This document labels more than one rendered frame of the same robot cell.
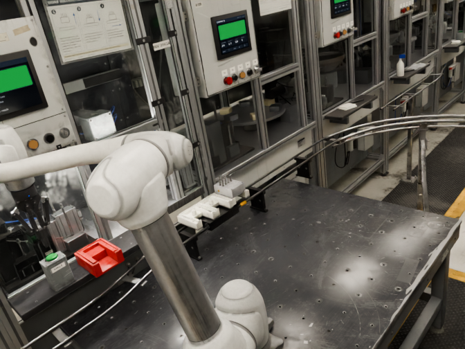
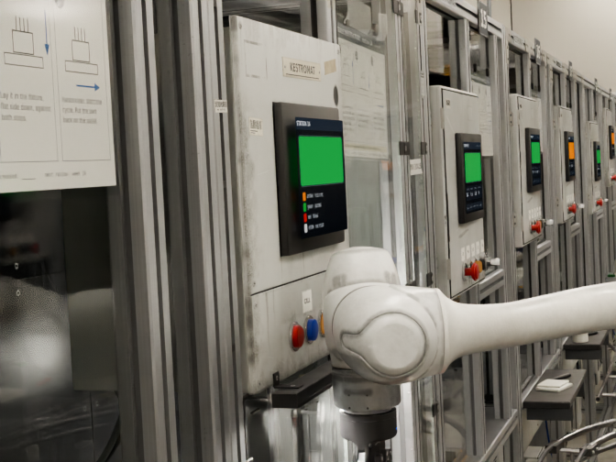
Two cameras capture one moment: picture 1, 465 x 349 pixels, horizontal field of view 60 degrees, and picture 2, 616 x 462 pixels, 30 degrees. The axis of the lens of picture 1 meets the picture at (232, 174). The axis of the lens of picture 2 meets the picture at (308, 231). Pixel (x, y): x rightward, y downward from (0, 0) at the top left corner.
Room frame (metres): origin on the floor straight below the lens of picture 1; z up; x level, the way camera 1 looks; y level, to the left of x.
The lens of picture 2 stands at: (-0.04, 1.47, 1.64)
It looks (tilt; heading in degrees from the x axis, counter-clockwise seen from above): 3 degrees down; 332
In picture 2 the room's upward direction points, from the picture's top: 3 degrees counter-clockwise
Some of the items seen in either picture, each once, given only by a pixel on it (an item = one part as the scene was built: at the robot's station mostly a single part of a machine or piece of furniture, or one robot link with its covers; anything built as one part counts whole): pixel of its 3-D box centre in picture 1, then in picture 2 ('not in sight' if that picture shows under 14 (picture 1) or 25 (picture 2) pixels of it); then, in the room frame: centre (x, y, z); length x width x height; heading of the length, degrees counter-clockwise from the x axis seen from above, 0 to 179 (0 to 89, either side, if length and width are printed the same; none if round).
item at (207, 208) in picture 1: (215, 209); not in sight; (1.74, 0.11, 0.84); 0.36 x 0.14 x 0.10; 133
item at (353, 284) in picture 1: (273, 273); not in sight; (1.41, -0.10, 0.66); 1.50 x 1.06 x 0.04; 133
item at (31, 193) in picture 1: (26, 198); (369, 442); (1.25, 0.70, 1.28); 0.08 x 0.07 x 0.09; 133
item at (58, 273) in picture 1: (56, 269); not in sight; (1.25, 0.71, 0.97); 0.08 x 0.08 x 0.12; 43
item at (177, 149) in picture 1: (159, 152); not in sight; (1.02, 0.18, 1.44); 0.18 x 0.14 x 0.13; 67
